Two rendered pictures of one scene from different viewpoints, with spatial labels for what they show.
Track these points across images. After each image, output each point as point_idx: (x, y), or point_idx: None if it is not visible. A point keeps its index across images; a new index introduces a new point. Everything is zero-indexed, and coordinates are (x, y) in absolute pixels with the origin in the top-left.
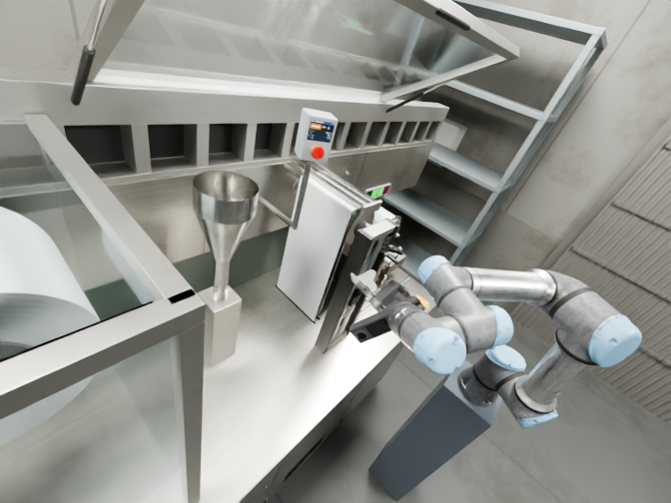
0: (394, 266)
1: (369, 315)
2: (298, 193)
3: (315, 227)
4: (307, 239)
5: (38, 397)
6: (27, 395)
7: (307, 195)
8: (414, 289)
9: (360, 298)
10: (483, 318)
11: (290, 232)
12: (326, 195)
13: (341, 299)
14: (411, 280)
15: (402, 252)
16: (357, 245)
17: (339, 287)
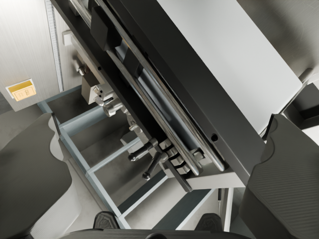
0: (85, 88)
1: (39, 22)
2: (286, 64)
3: (243, 54)
4: (229, 27)
5: None
6: None
7: (283, 76)
8: (43, 91)
9: (87, 37)
10: None
11: (242, 10)
12: (280, 106)
13: (132, 3)
14: (56, 92)
15: (145, 180)
16: (251, 143)
17: (163, 22)
